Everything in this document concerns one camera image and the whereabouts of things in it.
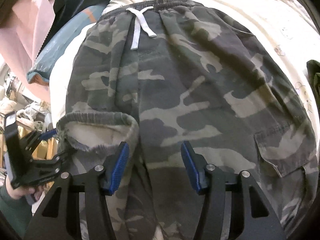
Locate camouflage cargo pants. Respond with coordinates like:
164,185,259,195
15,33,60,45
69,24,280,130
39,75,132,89
57,0,319,239

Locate dark green sleeve forearm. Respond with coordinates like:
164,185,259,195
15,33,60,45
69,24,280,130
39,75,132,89
1,185,33,238

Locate left hand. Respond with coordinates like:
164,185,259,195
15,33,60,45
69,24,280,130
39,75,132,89
5,177,44,201

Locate teal and orange blanket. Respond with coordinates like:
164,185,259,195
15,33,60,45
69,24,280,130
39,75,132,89
27,3,107,86

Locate pink hanging curtain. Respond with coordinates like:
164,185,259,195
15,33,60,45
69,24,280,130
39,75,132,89
1,0,55,102

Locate olive green garment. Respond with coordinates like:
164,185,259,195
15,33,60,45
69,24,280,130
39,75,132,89
307,60,320,102

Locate white cartoon print duvet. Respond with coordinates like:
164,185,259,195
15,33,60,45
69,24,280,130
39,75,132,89
48,0,320,140

